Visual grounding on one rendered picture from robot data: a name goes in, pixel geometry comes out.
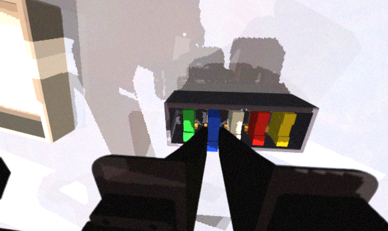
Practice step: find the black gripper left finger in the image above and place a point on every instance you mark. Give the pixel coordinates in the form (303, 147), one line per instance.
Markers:
(177, 176)

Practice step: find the beige rectangular tray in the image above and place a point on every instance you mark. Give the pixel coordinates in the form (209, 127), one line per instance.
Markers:
(35, 97)

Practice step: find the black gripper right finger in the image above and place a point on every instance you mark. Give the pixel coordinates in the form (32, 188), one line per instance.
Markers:
(253, 183)

